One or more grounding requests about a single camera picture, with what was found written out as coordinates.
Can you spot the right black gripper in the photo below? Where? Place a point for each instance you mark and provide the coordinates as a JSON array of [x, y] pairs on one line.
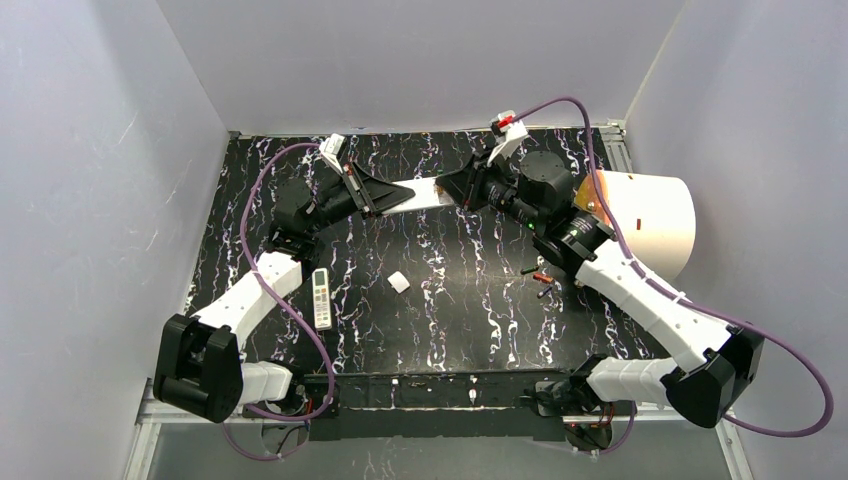
[[478, 180]]

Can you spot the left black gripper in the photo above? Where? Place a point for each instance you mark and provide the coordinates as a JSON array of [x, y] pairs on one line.
[[356, 191]]

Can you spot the grey remote control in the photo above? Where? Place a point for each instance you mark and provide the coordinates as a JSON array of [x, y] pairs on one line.
[[425, 196]]

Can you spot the white battery cover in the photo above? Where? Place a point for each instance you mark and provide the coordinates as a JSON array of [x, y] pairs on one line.
[[398, 282]]

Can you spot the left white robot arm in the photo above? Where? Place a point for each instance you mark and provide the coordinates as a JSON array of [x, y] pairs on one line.
[[200, 368]]

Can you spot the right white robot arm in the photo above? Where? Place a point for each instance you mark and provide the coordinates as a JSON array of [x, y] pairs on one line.
[[709, 362]]

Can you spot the slim white remote control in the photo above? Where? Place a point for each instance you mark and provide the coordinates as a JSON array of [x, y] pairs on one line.
[[322, 310]]

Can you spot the dark battery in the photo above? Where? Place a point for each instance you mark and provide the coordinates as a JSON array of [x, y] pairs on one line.
[[546, 291]]

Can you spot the white cylindrical container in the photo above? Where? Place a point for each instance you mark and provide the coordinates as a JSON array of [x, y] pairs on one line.
[[656, 215]]

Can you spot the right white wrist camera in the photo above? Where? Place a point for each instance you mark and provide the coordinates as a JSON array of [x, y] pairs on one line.
[[510, 133]]

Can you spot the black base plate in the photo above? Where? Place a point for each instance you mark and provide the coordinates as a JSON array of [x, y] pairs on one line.
[[457, 405]]

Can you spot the aluminium frame rail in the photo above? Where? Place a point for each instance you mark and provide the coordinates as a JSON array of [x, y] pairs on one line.
[[314, 395]]

